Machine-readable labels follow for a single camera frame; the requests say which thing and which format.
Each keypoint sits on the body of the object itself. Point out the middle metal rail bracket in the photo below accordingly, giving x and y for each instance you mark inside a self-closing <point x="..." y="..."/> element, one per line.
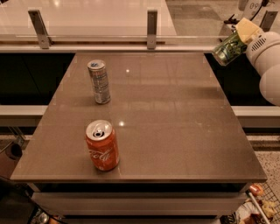
<point x="152" y="24"/>

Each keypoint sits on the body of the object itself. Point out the tall silver slim can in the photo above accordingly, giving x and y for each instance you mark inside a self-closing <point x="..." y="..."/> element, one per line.
<point x="100" y="82"/>

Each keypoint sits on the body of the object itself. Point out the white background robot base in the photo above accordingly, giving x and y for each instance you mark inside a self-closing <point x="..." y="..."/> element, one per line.
<point x="249" y="9"/>

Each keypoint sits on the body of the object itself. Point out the metal rail bracket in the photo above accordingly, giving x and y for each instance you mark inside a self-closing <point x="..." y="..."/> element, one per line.
<point x="152" y="24"/>
<point x="39" y="26"/>
<point x="268" y="19"/>

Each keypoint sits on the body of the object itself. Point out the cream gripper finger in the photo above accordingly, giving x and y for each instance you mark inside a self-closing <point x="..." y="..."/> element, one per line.
<point x="247" y="30"/>

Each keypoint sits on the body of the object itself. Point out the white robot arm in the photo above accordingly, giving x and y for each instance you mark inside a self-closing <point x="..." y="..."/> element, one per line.
<point x="270" y="84"/>

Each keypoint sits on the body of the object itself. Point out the right metal rail bracket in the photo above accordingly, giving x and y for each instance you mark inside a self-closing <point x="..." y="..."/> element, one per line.
<point x="268" y="19"/>

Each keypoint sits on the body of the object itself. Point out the wire basket with items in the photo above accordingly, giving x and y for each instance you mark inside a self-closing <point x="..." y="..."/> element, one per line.
<point x="261" y="207"/>

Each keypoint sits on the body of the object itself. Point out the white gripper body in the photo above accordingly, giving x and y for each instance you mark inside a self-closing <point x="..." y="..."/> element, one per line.
<point x="260" y="48"/>

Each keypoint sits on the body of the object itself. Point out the left metal rail bracket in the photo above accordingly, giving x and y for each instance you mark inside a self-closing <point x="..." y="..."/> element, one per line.
<point x="39" y="26"/>

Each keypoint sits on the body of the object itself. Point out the green soda can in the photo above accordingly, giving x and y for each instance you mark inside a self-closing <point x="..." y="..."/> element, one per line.
<point x="229" y="49"/>

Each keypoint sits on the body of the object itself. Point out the orange soda can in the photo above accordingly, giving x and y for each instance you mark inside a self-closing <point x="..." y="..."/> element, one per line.
<point x="102" y="145"/>

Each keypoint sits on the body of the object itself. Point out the glass barrier rail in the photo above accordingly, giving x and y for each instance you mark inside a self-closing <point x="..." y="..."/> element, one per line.
<point x="138" y="43"/>

